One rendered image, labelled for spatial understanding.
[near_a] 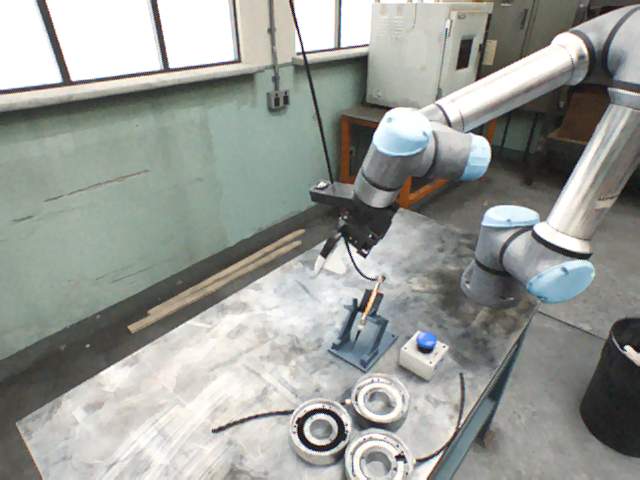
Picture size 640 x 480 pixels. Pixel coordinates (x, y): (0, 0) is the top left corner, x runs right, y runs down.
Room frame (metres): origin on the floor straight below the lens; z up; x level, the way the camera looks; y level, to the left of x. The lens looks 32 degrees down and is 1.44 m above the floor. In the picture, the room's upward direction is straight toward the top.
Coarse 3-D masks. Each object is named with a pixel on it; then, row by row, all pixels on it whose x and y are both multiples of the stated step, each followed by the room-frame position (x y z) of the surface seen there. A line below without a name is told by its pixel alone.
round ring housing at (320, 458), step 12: (300, 408) 0.43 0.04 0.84; (312, 408) 0.44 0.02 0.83; (336, 408) 0.44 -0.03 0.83; (312, 420) 0.41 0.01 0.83; (324, 420) 0.42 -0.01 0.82; (348, 420) 0.41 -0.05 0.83; (336, 432) 0.39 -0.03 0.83; (348, 432) 0.39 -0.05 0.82; (300, 444) 0.37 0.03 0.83; (324, 444) 0.37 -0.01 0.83; (312, 456) 0.35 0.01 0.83; (324, 456) 0.34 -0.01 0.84; (336, 456) 0.35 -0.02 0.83
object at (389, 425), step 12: (360, 384) 0.49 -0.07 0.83; (396, 384) 0.49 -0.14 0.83; (372, 396) 0.47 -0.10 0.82; (384, 396) 0.47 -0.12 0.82; (408, 396) 0.45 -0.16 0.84; (360, 408) 0.44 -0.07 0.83; (372, 408) 0.44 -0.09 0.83; (408, 408) 0.43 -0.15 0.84; (360, 420) 0.42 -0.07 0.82; (372, 420) 0.41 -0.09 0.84; (384, 420) 0.40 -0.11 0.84; (396, 420) 0.41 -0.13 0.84
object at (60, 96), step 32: (32, 0) 1.69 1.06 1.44; (160, 32) 2.01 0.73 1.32; (64, 64) 1.69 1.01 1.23; (160, 64) 2.01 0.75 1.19; (192, 64) 2.15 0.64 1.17; (224, 64) 2.26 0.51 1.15; (256, 64) 2.29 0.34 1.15; (32, 96) 1.49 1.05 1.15; (64, 96) 1.54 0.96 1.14; (96, 96) 1.63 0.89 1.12
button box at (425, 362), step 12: (408, 348) 0.56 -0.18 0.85; (420, 348) 0.56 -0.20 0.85; (432, 348) 0.56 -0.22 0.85; (444, 348) 0.56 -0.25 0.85; (408, 360) 0.55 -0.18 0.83; (420, 360) 0.53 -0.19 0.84; (432, 360) 0.53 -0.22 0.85; (444, 360) 0.56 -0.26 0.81; (420, 372) 0.53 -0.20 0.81; (432, 372) 0.52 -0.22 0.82
